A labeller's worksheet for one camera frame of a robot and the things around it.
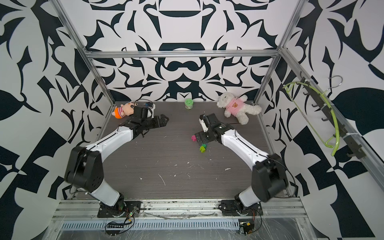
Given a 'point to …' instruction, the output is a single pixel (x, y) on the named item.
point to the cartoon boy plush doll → (126, 109)
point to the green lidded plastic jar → (188, 103)
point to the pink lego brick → (193, 138)
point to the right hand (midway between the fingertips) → (205, 133)
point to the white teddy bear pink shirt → (237, 107)
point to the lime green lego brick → (202, 149)
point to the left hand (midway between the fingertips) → (161, 117)
